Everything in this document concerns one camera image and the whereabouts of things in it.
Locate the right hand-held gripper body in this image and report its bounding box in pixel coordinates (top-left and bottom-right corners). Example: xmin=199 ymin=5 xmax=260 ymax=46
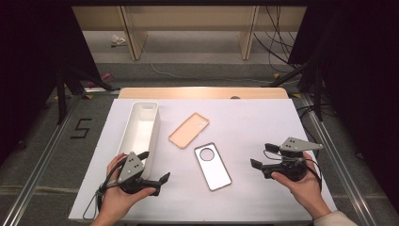
xmin=261 ymin=137 xmax=324 ymax=183

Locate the wooden shelf unit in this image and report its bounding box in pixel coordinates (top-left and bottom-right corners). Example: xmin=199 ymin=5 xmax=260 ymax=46
xmin=72 ymin=5 xmax=308 ymax=61

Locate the black metal stand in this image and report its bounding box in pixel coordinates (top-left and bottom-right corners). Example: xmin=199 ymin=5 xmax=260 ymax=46
xmin=269 ymin=56 xmax=326 ymax=121
xmin=56 ymin=62 xmax=121 ymax=126

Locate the bundle of black cables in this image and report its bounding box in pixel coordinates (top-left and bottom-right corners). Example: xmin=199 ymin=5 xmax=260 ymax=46
xmin=253 ymin=5 xmax=302 ymax=73

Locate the black curtain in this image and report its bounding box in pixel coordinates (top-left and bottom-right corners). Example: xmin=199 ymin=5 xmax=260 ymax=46
xmin=288 ymin=0 xmax=399 ymax=205
xmin=0 ymin=0 xmax=102 ymax=164

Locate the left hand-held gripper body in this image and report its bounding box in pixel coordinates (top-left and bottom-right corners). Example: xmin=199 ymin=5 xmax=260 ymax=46
xmin=117 ymin=151 xmax=162 ymax=197

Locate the grey round-hole phone case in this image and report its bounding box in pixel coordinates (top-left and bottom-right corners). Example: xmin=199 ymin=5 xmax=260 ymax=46
xmin=193 ymin=142 xmax=233 ymax=192

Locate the white plastic storage bin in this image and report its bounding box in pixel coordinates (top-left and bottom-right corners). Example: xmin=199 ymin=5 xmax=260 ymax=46
xmin=116 ymin=101 xmax=162 ymax=181

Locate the person's right hand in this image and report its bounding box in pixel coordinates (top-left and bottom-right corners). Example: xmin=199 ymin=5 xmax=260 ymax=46
xmin=271 ymin=152 xmax=332 ymax=220

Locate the crumpled white paper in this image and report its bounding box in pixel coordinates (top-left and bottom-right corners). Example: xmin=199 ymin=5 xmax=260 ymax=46
xmin=110 ymin=34 xmax=127 ymax=48

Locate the black floor cable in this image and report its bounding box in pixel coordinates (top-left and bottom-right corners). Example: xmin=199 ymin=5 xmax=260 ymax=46
xmin=295 ymin=103 xmax=324 ymax=158

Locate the beige phone case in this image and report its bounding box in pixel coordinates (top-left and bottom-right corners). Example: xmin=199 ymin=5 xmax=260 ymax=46
xmin=168 ymin=112 xmax=211 ymax=150

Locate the person's left hand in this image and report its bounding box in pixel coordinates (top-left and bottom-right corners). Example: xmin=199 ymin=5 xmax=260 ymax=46
xmin=99 ymin=153 xmax=157 ymax=220

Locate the pink object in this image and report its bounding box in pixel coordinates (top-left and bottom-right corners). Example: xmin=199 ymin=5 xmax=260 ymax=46
xmin=87 ymin=72 xmax=114 ymax=89

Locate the right hand-held gripper cable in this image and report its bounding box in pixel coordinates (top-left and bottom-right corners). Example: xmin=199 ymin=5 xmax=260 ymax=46
xmin=263 ymin=150 xmax=324 ymax=192

